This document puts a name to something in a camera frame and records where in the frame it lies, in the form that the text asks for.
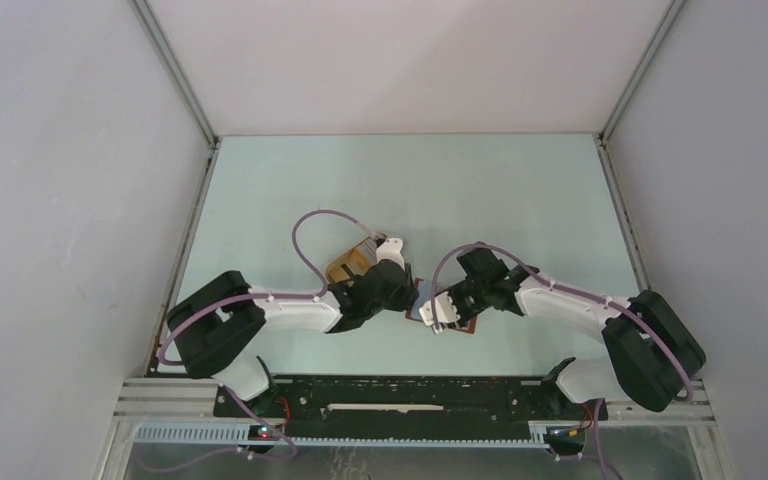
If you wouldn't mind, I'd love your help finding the brown leather card holder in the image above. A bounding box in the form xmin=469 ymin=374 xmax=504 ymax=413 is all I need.
xmin=405 ymin=278 xmax=477 ymax=334

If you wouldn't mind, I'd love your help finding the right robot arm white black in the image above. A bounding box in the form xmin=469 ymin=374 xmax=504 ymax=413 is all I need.
xmin=419 ymin=242 xmax=707 ymax=418

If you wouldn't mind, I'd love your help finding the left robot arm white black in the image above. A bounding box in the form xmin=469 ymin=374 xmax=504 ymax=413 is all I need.
xmin=158 ymin=260 xmax=418 ymax=417

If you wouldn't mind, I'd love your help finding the stack of credit cards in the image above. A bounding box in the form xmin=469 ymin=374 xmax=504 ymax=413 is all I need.
xmin=351 ymin=237 xmax=385 ymax=268

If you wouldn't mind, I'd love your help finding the beige oval card tray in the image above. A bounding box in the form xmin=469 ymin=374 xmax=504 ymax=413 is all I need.
xmin=324 ymin=232 xmax=387 ymax=284

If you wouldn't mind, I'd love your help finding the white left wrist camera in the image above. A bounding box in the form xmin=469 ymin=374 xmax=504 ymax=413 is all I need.
xmin=375 ymin=237 xmax=406 ymax=269

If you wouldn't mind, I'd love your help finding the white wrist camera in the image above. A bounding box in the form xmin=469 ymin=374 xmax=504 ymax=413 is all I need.
xmin=418 ymin=292 xmax=459 ymax=334
xmin=375 ymin=237 xmax=406 ymax=269

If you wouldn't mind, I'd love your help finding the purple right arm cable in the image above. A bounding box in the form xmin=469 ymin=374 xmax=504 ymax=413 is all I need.
xmin=428 ymin=241 xmax=695 ymax=480

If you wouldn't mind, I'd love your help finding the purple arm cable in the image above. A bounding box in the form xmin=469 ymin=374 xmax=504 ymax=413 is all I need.
xmin=156 ymin=209 xmax=385 ymax=460
xmin=428 ymin=241 xmax=695 ymax=480

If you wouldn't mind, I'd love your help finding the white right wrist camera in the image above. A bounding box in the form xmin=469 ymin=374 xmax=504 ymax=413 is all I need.
xmin=418 ymin=292 xmax=459 ymax=334

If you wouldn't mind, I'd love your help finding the white toothed cable duct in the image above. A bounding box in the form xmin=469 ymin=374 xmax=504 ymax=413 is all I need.
xmin=133 ymin=422 xmax=548 ymax=449

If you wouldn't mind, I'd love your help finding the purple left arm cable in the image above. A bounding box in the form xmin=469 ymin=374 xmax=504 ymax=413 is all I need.
xmin=156 ymin=209 xmax=385 ymax=460

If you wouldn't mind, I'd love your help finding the aluminium frame rail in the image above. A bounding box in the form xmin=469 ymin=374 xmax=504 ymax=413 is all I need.
xmin=113 ymin=378 xmax=716 ymax=427

